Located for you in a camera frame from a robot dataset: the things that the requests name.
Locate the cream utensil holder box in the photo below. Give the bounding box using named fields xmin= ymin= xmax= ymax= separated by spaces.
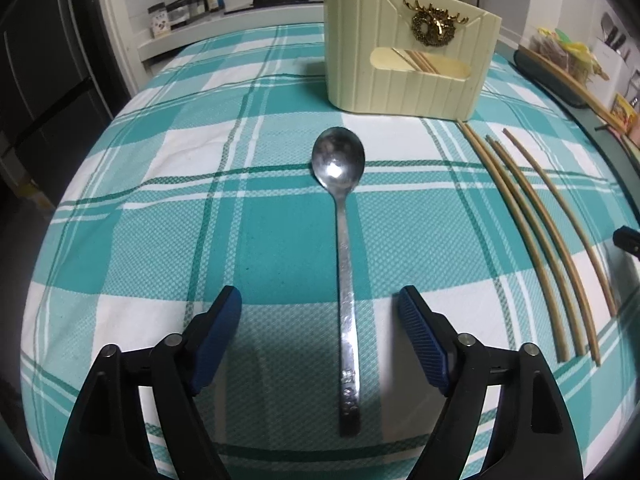
xmin=323 ymin=0 xmax=501 ymax=120

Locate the wooden cutting board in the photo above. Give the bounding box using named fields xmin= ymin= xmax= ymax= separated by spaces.
xmin=514 ymin=46 xmax=639 ymax=151

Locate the steel spoon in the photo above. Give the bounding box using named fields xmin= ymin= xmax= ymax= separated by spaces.
xmin=310 ymin=127 xmax=366 ymax=438

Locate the yellow seasoning packet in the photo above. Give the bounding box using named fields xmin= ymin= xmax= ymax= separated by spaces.
xmin=611 ymin=92 xmax=638 ymax=133

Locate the spice jar rack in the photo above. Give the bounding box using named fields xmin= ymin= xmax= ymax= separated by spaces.
xmin=166 ymin=0 xmax=205 ymax=30

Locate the white knife block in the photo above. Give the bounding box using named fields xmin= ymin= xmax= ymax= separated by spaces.
xmin=588 ymin=12 xmax=639 ymax=110

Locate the bag of snacks basket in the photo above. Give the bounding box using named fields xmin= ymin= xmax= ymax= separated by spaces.
xmin=529 ymin=27 xmax=610 ymax=84

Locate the teal plaid tablecloth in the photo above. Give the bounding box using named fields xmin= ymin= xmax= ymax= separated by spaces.
xmin=19 ymin=22 xmax=640 ymax=480

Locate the small white label jar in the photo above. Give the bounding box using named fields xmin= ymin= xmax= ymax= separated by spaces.
xmin=148 ymin=2 xmax=171 ymax=39

